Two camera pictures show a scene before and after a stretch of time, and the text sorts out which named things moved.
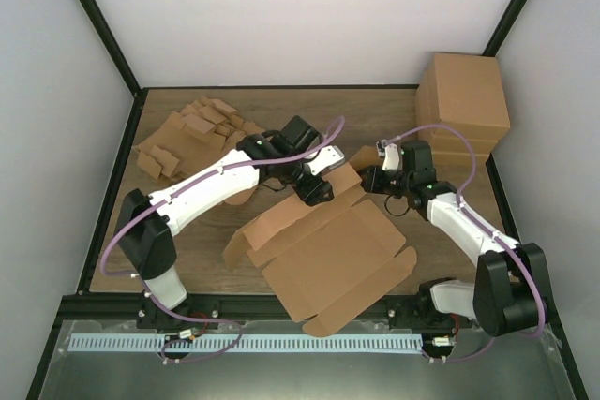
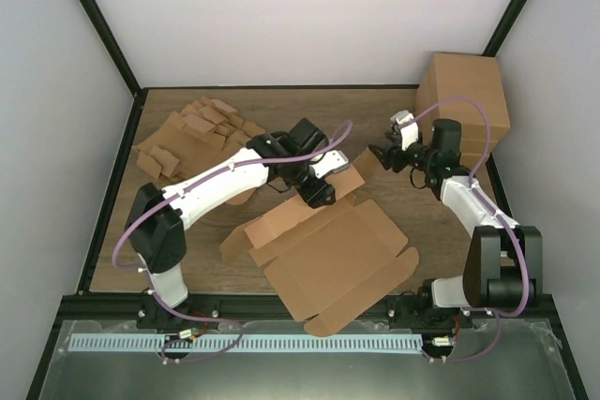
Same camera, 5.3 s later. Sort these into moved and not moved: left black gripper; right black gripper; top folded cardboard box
Moved: right black gripper
Not moved: top folded cardboard box; left black gripper
